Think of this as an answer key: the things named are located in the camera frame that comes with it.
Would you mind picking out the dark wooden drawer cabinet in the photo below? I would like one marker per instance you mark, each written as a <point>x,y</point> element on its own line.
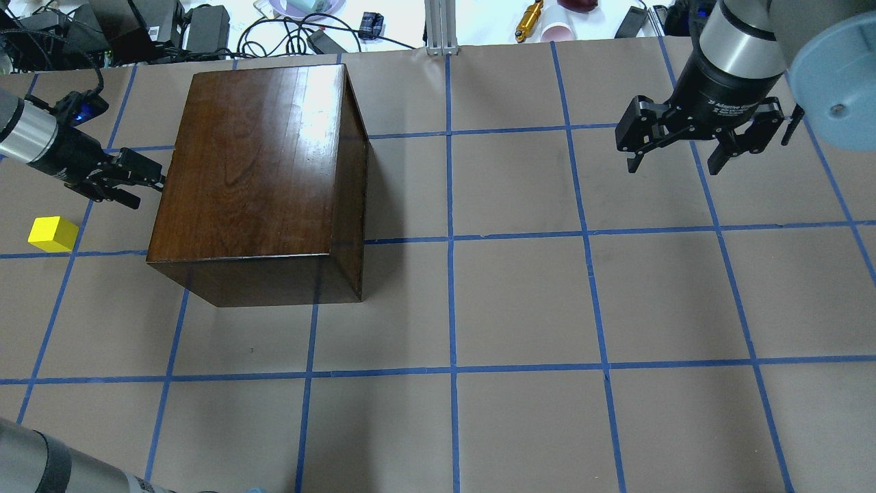
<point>265,197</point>

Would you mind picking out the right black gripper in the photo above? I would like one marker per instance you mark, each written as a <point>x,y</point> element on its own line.
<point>720,90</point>

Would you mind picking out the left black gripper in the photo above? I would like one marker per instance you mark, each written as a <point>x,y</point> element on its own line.
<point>66,155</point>

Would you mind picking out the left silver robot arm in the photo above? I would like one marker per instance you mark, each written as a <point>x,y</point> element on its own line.
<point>47,138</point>

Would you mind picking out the small blue black device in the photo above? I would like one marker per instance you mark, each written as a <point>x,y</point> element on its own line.
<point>371,26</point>

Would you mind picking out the aluminium frame post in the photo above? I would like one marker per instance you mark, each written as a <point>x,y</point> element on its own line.
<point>440,24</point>

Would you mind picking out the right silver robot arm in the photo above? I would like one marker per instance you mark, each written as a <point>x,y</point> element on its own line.
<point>824,48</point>

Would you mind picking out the yellow wooden cube block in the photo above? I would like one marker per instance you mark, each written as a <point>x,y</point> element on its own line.
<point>53,234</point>

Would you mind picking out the black power adapter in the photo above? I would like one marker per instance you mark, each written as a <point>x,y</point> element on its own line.
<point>208,28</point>

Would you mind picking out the gold metal cylinder tool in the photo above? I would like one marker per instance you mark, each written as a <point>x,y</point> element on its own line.
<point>527,22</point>

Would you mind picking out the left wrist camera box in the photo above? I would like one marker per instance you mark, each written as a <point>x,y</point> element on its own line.
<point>76,108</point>

